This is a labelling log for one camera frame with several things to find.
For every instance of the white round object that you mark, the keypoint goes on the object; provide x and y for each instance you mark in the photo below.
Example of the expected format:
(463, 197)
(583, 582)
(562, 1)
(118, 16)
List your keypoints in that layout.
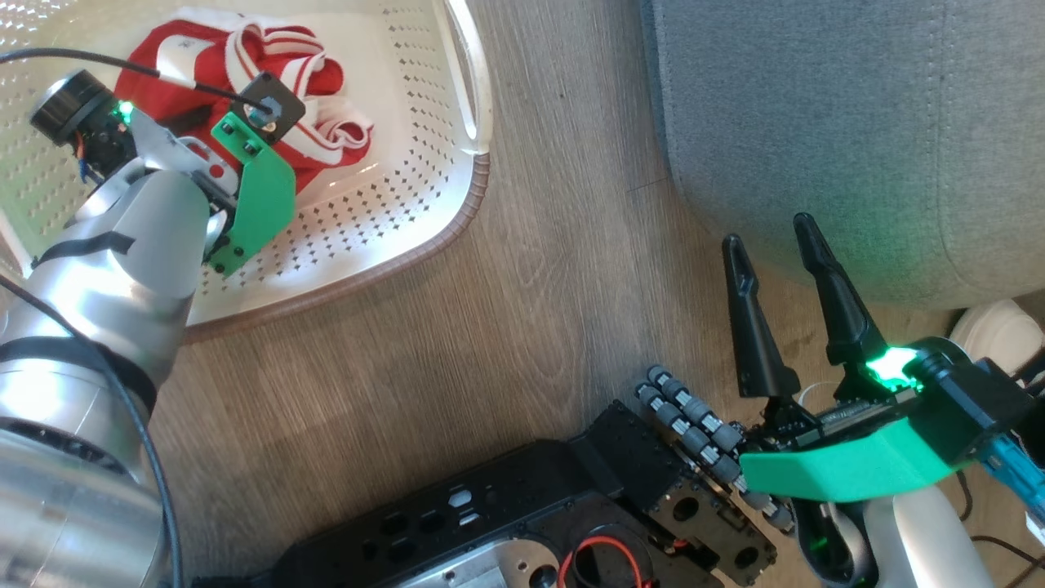
(996, 335)

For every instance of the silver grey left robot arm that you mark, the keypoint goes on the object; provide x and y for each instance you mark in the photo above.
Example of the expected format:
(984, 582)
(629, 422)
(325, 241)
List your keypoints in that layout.
(122, 269)

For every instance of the black grey roller wheel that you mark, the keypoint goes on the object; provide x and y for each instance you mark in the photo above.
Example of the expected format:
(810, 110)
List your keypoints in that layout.
(694, 425)

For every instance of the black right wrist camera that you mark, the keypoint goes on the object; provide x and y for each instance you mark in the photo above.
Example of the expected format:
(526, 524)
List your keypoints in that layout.
(971, 408)

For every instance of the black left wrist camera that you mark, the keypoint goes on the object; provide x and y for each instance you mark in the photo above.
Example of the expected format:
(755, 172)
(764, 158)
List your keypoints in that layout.
(69, 106)

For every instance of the grey fabric sofa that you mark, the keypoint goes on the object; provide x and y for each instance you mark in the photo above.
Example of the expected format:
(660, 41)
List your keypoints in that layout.
(816, 122)

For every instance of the white perforated laundry basket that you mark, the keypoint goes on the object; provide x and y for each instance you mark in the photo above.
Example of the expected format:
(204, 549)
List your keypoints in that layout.
(367, 220)

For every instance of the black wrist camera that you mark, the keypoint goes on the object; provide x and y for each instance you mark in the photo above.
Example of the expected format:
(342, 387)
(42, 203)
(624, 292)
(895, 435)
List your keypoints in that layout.
(69, 106)
(971, 408)

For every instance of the blue connector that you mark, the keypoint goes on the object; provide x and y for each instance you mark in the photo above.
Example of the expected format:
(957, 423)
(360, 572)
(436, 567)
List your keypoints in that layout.
(1012, 474)

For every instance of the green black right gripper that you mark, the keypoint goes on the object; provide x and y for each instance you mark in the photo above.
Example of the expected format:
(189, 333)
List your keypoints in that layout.
(849, 469)

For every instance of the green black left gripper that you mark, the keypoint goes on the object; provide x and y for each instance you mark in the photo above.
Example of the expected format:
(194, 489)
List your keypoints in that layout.
(261, 196)

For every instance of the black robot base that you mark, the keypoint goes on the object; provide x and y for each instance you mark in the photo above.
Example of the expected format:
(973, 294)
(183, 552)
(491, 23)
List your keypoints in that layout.
(490, 506)

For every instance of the red and white garment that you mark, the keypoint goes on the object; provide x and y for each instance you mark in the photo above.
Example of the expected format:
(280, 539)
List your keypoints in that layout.
(204, 65)

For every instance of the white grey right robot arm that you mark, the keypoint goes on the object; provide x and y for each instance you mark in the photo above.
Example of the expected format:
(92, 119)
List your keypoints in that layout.
(922, 539)

